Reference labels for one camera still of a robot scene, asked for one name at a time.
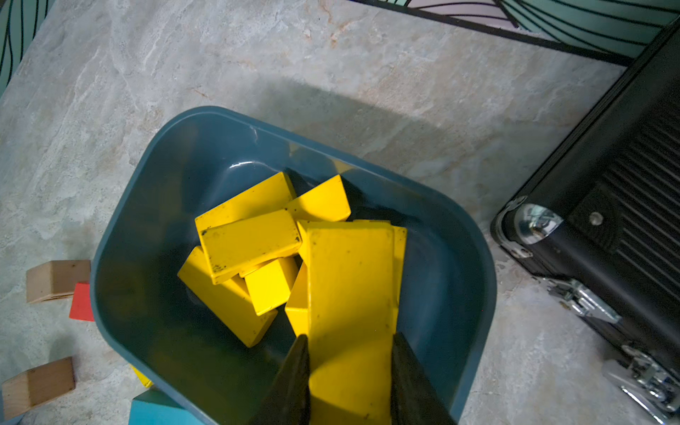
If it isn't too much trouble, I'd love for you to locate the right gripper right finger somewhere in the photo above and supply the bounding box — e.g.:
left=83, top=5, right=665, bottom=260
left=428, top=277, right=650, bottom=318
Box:
left=391, top=332, right=456, bottom=425

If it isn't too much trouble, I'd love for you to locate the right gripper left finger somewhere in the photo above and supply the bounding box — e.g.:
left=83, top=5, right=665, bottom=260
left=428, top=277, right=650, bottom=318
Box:
left=249, top=335, right=311, bottom=425

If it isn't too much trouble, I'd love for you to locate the yellow long block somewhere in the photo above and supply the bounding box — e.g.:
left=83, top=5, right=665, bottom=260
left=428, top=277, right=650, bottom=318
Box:
left=306, top=222, right=394, bottom=424

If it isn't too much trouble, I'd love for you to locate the yellow small cube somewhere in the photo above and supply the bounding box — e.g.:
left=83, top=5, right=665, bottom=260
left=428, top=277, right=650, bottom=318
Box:
left=244, top=257, right=299, bottom=316

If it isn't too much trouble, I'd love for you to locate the teal long block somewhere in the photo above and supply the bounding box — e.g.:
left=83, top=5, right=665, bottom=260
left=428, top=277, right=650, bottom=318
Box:
left=129, top=389, right=204, bottom=425

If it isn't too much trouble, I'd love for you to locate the yellow block beside red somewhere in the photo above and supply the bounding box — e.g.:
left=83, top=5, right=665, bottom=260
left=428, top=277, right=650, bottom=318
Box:
left=130, top=366, right=154, bottom=389

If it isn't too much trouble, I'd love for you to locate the yellow arch block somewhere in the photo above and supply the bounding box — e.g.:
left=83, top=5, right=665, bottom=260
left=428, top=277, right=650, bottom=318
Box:
left=200, top=210, right=302, bottom=285

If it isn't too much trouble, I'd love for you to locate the yellow block in bin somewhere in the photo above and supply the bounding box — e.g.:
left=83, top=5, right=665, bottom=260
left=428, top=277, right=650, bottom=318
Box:
left=284, top=175, right=352, bottom=222

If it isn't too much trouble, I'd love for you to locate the lettered wood cube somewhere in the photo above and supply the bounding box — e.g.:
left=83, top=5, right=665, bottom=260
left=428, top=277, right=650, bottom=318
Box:
left=1, top=357, right=76, bottom=420
left=26, top=260, right=91, bottom=304

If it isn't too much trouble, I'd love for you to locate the teal plastic bin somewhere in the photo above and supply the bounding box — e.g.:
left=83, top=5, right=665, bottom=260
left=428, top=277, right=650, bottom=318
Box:
left=90, top=106, right=497, bottom=424

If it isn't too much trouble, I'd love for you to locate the black hard case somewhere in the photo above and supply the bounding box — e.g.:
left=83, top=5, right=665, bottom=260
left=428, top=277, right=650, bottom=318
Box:
left=491, top=21, right=679, bottom=424

